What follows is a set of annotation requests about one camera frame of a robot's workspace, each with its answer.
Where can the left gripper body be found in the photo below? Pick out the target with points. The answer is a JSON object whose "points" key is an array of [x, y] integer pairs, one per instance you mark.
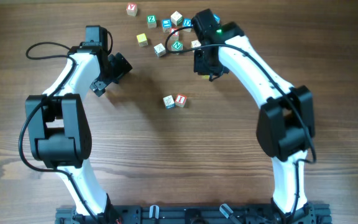
{"points": [[117, 68]]}

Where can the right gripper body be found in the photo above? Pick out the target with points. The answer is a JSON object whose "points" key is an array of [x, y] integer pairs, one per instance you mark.
{"points": [[207, 66]]}

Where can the white block blue edge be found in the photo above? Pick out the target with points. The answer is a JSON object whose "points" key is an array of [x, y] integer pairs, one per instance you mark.
{"points": [[169, 102]]}

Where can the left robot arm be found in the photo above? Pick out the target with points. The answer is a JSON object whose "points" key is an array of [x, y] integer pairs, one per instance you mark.
{"points": [[56, 136]]}

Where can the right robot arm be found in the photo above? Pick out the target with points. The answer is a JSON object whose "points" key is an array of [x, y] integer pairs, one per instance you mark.
{"points": [[285, 125]]}

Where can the white picture block yellow side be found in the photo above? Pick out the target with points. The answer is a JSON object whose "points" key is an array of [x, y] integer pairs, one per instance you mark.
{"points": [[195, 45]]}

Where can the green N letter block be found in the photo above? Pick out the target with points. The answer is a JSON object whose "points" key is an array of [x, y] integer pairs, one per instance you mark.
{"points": [[177, 46]]}

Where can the yellow top block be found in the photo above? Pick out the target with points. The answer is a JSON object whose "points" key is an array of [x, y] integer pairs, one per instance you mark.
{"points": [[142, 40]]}

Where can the blue D letter block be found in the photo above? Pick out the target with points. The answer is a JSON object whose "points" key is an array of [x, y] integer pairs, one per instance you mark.
{"points": [[187, 25]]}

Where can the blue picture block far right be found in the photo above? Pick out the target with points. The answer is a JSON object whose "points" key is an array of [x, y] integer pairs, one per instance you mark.
{"points": [[217, 18]]}

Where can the red I letter block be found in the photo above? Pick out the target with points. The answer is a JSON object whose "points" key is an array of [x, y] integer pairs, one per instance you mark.
{"points": [[174, 34]]}

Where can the white block blue side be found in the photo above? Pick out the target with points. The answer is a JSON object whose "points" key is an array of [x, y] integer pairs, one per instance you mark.
{"points": [[159, 50]]}

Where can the white and green block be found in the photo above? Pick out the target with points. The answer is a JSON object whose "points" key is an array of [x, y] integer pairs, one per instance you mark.
{"points": [[176, 18]]}

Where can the green Z letter block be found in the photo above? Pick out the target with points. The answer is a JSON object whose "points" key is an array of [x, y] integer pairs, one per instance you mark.
{"points": [[151, 21]]}

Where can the red Y letter block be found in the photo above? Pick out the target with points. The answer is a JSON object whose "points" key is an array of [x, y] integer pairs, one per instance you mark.
{"points": [[131, 9]]}

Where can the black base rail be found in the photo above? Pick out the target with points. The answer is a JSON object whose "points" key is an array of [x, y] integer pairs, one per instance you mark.
{"points": [[254, 213]]}

